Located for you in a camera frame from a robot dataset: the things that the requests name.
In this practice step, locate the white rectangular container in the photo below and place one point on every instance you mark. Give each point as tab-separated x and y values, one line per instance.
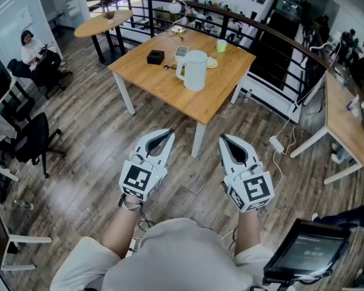
180	53

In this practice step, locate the person's left forearm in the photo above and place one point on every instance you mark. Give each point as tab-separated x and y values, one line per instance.
121	229

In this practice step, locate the white desk frame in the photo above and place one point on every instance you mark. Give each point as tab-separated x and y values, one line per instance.
27	239

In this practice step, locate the black square box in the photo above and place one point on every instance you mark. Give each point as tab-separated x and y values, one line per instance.
155	57

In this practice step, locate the black tablet screen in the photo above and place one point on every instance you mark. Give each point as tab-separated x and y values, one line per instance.
309	250

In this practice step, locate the round wooden table black legs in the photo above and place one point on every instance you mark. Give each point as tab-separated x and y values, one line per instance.
94	26

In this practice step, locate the person's white t-shirt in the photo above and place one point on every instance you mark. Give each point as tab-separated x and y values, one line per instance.
176	253

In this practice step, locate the black metal railing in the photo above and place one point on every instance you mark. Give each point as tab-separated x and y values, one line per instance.
224	26

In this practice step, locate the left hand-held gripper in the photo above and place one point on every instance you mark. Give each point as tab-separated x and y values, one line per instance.
136	177

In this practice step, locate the white globe lamp gold arc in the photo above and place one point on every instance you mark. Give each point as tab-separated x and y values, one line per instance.
174	7

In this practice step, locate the clear plastic bottle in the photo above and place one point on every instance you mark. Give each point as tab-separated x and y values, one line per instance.
25	205
247	96

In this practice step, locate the square wooden table white legs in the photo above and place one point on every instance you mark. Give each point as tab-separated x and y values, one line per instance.
170	95

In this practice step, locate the white electric kettle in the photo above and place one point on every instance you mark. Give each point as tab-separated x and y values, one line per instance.
195	71

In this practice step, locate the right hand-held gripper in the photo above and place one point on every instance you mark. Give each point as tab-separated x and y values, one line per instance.
254	189

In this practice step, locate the person's right forearm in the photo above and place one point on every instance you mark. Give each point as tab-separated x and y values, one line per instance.
245	235

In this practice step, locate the black office chair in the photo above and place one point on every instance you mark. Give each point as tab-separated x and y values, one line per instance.
48	68
33	138

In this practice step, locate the small white bottle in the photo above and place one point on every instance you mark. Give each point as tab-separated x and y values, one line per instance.
352	105

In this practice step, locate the long wooden desk white legs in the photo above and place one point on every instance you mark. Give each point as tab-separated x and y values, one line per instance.
342	123

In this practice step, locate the round pale yellow plate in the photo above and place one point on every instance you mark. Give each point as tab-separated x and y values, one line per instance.
213	63

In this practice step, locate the small potted plant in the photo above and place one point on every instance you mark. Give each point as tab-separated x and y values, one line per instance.
109	17

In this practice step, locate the white power adapter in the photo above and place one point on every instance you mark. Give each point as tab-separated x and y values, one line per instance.
276	144

